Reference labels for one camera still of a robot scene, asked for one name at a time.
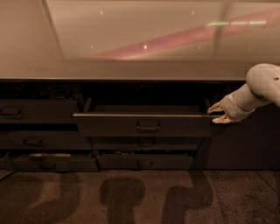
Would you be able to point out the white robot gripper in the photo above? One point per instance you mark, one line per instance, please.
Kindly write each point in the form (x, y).
(228, 108)

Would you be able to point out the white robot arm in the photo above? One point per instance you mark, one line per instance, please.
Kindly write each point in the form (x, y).
(262, 87)

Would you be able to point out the dark right cabinet door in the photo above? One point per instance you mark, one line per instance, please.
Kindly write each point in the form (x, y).
(252, 144)

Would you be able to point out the dark drawer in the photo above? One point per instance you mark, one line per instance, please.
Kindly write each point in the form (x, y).
(43, 140)
(62, 163)
(144, 121)
(144, 162)
(146, 143)
(38, 111)

